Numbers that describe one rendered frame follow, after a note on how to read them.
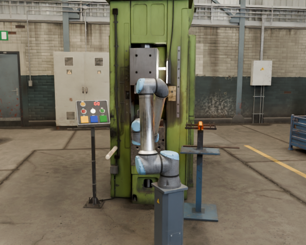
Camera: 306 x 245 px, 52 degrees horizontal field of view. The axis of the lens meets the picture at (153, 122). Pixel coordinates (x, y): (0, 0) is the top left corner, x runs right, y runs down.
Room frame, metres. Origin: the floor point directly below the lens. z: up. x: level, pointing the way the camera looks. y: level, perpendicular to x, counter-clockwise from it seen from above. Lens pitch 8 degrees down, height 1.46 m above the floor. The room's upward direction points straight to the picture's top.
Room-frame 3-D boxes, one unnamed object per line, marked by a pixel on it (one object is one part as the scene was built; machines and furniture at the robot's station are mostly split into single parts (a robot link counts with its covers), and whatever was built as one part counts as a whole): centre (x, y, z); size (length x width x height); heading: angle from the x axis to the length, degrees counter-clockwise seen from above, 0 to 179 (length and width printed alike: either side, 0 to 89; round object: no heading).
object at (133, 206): (3.43, 0.11, 0.01); 0.58 x 0.39 x 0.01; 86
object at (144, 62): (3.69, 0.05, 1.56); 0.42 x 0.39 x 0.40; 176
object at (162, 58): (4.00, 0.02, 1.37); 0.41 x 0.10 x 0.91; 86
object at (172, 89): (3.59, -0.22, 1.27); 0.09 x 0.02 x 0.17; 86
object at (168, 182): (2.42, -0.13, 0.65); 0.19 x 0.19 x 0.10
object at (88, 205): (3.44, 0.67, 0.05); 0.22 x 0.22 x 0.09; 86
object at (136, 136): (2.75, 0.13, 0.92); 0.12 x 0.09 x 0.12; 106
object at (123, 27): (3.86, 0.37, 1.15); 0.44 x 0.26 x 2.30; 176
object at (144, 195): (3.69, 0.04, 0.23); 0.55 x 0.37 x 0.47; 176
